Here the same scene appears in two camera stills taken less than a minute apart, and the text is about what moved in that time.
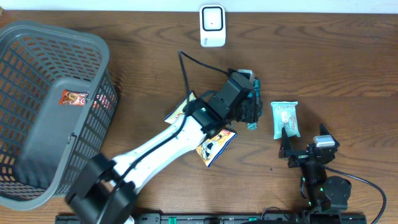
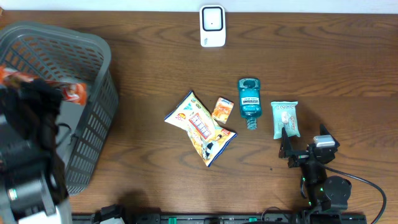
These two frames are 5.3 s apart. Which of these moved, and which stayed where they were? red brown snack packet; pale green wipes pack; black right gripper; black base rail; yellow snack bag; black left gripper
Moved: black left gripper; red brown snack packet
Stayed: black right gripper; pale green wipes pack; black base rail; yellow snack bag
